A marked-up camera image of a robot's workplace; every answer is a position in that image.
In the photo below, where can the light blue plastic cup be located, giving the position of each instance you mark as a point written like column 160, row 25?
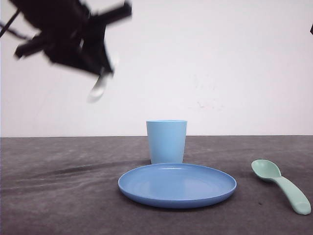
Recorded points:
column 166, row 139

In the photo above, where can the blue plastic plate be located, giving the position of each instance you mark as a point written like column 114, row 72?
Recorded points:
column 177, row 186

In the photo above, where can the white plastic fork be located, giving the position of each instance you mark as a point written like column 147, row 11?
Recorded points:
column 99, row 87

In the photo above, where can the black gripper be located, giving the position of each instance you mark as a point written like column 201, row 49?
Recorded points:
column 70, row 34

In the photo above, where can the mint green plastic spoon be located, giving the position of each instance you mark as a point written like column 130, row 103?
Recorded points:
column 269, row 172

